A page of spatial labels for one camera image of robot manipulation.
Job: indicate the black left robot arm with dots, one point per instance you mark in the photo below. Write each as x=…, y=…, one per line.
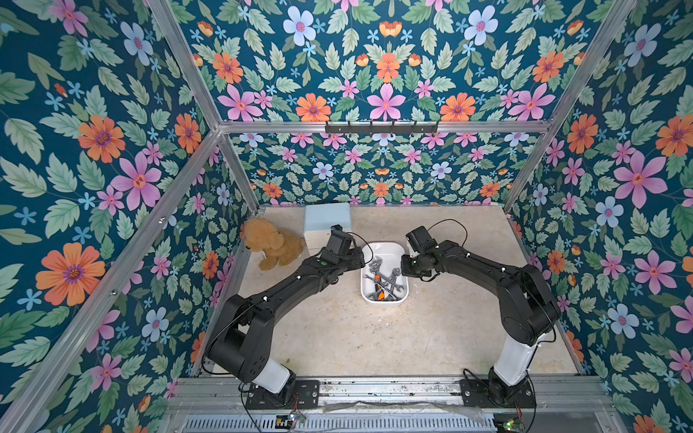
x=242, y=339

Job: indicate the brown teddy bear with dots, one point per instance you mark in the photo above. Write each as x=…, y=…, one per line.
x=278, y=247

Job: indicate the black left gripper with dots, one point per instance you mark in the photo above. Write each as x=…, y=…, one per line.
x=355, y=257

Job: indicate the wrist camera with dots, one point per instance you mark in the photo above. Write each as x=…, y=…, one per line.
x=338, y=246
x=420, y=240

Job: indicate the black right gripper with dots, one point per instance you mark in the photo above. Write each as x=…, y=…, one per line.
x=410, y=263

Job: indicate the black hook rail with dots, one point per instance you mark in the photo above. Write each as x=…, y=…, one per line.
x=376, y=128

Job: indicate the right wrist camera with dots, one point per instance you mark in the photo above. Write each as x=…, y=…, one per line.
x=420, y=240

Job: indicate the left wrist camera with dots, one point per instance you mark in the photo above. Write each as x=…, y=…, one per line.
x=338, y=246

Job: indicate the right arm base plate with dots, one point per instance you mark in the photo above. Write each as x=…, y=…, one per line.
x=495, y=394

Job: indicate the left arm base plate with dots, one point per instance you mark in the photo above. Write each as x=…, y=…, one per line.
x=297, y=394

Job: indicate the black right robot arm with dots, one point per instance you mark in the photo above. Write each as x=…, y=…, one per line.
x=528, y=309

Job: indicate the aluminium front rail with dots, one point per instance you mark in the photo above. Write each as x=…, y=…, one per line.
x=552, y=403

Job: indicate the light blue box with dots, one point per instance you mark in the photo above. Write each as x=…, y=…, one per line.
x=318, y=221

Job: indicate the orange handled adjustable wrench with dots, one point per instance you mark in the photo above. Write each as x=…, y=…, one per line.
x=377, y=270

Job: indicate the white plastic storage box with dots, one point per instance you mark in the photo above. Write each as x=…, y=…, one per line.
x=390, y=254

